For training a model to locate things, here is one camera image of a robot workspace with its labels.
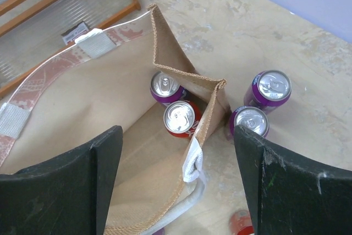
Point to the purple soda can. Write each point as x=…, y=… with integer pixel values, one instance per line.
x=269, y=90
x=166, y=90
x=160, y=232
x=251, y=117

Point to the red cola can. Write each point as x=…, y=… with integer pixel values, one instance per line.
x=240, y=223
x=181, y=118

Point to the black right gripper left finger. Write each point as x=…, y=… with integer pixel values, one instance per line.
x=67, y=194

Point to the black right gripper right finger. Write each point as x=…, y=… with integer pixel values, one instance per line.
x=288, y=193

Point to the orange wooden framed tray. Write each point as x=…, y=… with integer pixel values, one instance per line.
x=46, y=29

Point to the brown canvas tote bag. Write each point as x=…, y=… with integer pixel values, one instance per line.
x=101, y=81

